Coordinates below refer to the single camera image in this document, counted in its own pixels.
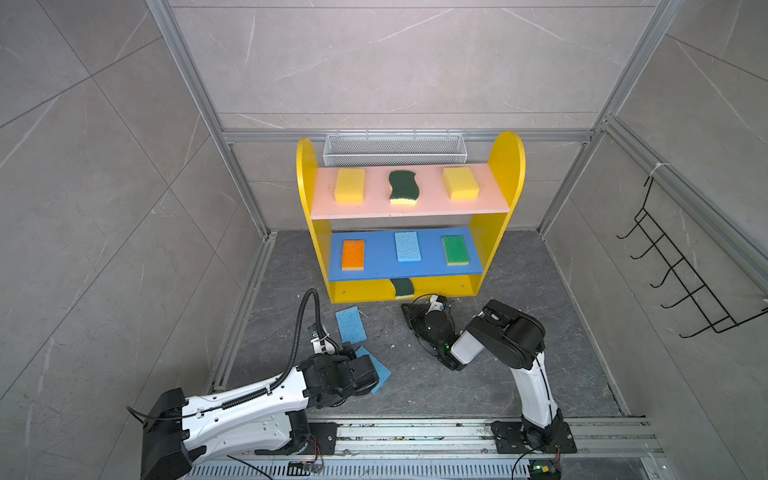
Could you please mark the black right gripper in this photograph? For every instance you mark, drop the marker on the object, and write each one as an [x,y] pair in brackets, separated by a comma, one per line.
[412,320]

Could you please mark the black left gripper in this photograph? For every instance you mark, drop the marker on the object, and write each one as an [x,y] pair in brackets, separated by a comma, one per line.
[349,356]

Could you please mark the dark green sponge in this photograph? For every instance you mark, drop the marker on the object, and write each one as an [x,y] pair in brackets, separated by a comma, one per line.
[404,188]
[403,288]

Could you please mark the blue sponge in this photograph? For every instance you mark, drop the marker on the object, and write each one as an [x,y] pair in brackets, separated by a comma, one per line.
[382,371]
[407,246]
[351,326]

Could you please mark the bright green sponge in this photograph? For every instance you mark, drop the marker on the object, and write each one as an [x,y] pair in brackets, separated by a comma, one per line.
[455,250]

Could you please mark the orange sponge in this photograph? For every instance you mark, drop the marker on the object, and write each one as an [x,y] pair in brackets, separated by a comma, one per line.
[353,255]

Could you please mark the yellow sponge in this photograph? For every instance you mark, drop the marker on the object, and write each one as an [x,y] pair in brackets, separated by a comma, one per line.
[350,186]
[460,183]

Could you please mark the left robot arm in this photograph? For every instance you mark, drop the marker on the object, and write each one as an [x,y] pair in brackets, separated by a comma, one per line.
[267,417]

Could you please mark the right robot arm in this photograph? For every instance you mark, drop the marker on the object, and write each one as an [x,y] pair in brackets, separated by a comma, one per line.
[515,338]

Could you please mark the yellow shelf with coloured boards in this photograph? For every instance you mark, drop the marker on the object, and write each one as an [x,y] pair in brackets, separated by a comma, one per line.
[481,222]

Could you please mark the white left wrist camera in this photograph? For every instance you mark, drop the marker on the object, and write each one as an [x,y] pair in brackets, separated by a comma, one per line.
[321,341]

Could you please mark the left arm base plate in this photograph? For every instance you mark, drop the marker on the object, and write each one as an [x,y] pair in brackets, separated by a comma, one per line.
[322,435]

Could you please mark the aluminium mounting rail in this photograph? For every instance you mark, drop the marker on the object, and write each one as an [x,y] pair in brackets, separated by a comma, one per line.
[607,448]

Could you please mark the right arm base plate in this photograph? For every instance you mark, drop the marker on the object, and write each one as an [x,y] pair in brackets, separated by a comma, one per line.
[522,436]

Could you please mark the white wire mesh basket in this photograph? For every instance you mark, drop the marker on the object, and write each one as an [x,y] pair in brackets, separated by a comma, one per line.
[364,150]

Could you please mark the black wire hook rack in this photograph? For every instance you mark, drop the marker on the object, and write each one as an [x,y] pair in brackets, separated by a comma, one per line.
[695,290]

